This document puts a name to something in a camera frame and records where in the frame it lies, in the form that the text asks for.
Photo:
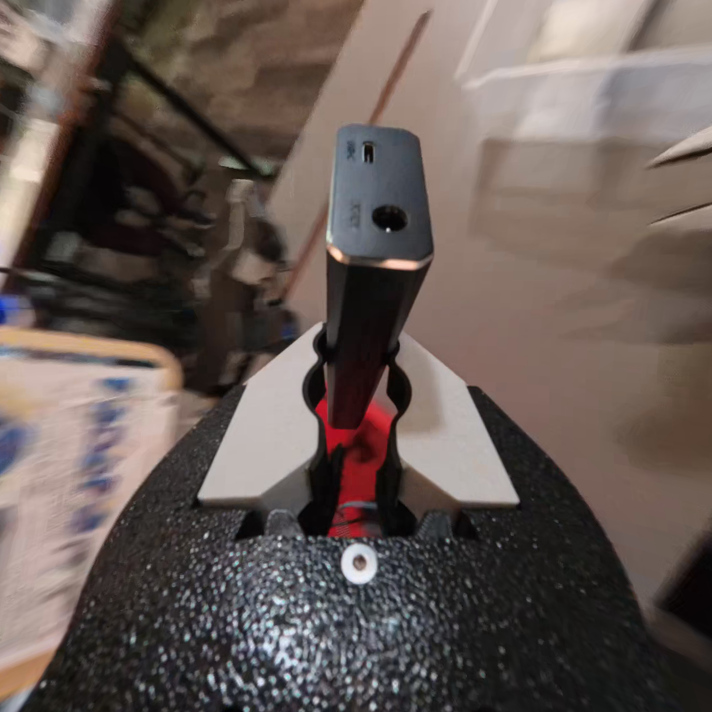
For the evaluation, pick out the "black usb hub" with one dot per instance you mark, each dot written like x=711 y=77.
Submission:
x=378 y=222

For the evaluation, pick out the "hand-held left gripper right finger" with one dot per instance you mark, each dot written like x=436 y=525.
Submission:
x=456 y=445

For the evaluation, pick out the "cardboard box blue print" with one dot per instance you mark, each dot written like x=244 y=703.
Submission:
x=55 y=445

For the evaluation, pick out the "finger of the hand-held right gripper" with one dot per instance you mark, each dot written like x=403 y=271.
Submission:
x=692 y=149
x=695 y=213

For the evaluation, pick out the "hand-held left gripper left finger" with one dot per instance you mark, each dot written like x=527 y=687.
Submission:
x=261 y=439

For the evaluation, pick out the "clear plastic storage box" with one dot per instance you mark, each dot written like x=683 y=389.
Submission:
x=556 y=111

